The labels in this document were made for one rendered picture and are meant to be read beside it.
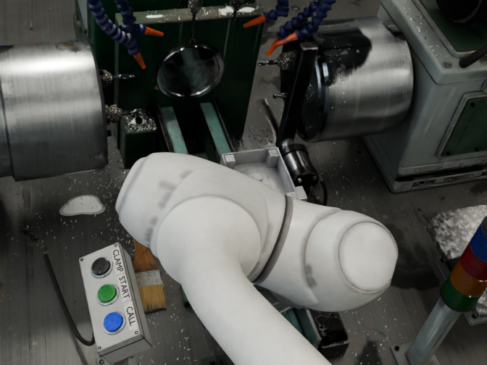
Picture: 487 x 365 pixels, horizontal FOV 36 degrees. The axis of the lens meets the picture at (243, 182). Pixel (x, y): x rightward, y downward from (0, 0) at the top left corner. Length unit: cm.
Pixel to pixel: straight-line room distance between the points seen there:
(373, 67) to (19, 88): 66
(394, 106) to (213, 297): 96
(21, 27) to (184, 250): 141
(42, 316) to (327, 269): 81
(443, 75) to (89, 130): 68
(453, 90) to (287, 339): 104
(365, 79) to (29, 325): 78
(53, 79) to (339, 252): 74
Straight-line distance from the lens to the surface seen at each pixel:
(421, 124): 159
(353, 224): 74
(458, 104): 160
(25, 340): 143
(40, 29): 202
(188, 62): 156
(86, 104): 133
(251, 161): 127
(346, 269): 73
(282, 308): 131
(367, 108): 150
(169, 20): 149
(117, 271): 116
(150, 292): 146
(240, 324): 61
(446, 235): 154
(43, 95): 132
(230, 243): 69
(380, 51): 151
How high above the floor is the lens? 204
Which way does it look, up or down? 48 degrees down
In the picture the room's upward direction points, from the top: 12 degrees clockwise
